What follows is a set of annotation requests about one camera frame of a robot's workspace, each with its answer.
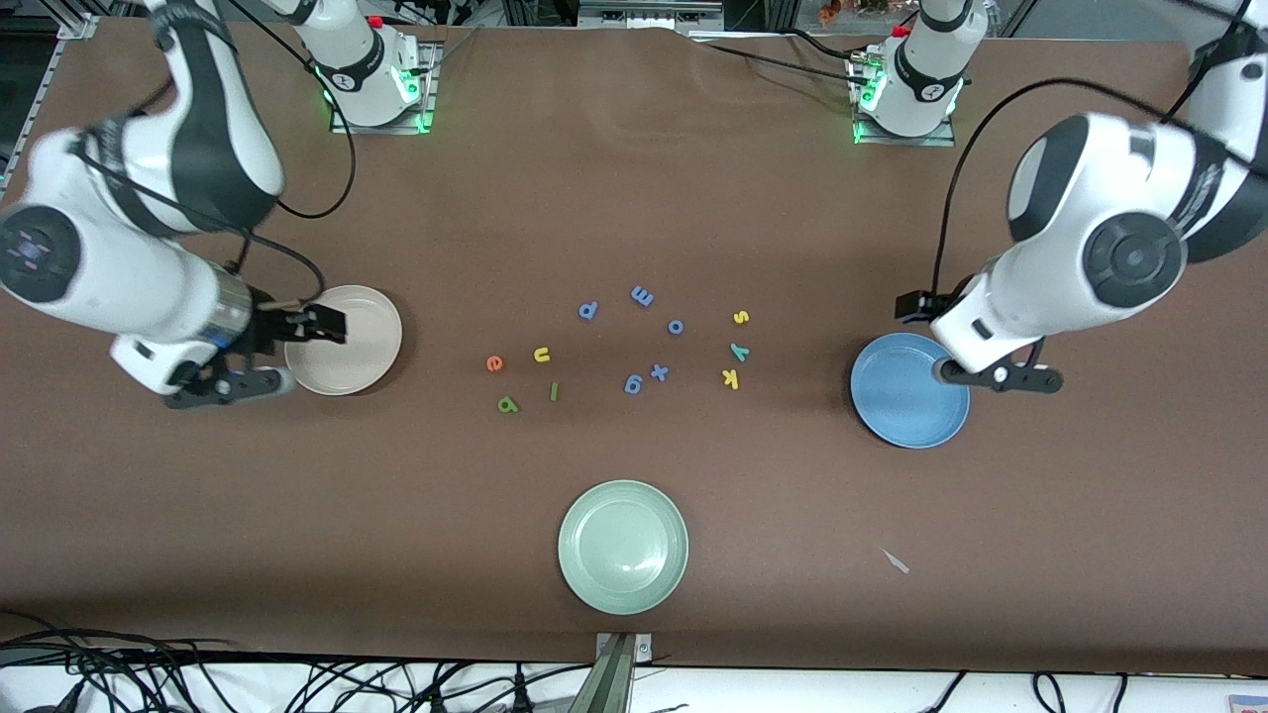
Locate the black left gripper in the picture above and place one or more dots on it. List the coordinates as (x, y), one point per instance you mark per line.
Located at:
(913, 304)

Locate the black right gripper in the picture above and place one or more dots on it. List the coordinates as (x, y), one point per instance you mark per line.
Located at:
(265, 330)

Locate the green foam letter a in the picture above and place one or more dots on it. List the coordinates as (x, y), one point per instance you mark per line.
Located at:
(514, 407)

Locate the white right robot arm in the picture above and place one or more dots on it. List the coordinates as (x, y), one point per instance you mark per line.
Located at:
(119, 287)

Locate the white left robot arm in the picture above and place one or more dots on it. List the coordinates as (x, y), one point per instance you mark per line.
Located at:
(1109, 158)

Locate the beige plate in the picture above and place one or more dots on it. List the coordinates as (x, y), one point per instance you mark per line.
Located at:
(347, 366)

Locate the blue plate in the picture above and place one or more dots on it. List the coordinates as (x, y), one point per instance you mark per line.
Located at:
(897, 401)

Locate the white paper scrap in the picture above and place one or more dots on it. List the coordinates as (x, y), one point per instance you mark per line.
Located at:
(896, 561)

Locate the blue foam letter m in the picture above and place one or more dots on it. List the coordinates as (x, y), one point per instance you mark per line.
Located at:
(642, 296)

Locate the blue foam letter p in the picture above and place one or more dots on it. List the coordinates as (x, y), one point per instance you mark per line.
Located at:
(595, 309)

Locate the blue foam letter g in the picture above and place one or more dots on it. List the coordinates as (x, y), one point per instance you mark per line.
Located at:
(640, 383)

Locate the brown table cover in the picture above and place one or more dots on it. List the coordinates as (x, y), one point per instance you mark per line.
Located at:
(634, 198)

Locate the pale green plate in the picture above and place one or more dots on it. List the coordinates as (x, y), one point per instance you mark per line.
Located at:
(622, 550)

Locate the grey metal box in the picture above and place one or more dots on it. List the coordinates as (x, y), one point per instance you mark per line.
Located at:
(644, 15)

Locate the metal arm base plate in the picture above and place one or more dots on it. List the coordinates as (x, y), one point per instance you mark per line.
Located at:
(936, 139)
(396, 127)

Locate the aluminium frame rail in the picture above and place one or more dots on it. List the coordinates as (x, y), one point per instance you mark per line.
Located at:
(45, 84)

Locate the grey metal post bracket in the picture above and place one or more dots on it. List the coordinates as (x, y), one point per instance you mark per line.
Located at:
(614, 683)

